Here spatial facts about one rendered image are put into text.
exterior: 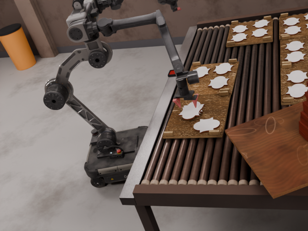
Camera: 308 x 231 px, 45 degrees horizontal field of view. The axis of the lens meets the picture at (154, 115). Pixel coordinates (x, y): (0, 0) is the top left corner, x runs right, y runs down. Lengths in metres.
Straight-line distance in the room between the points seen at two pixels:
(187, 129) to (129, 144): 1.26
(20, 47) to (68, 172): 3.12
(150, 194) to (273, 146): 0.62
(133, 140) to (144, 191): 1.55
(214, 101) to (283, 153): 0.73
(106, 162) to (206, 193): 1.66
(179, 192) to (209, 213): 1.16
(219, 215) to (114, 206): 0.89
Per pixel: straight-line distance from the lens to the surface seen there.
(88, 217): 3.26
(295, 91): 2.35
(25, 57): 6.51
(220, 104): 2.33
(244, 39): 3.06
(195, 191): 1.80
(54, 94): 3.09
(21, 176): 4.09
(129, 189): 1.96
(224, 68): 2.68
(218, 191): 1.77
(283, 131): 1.90
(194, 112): 2.25
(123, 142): 3.41
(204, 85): 2.56
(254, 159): 1.76
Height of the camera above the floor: 2.24
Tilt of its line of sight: 33 degrees down
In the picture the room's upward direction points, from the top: 17 degrees counter-clockwise
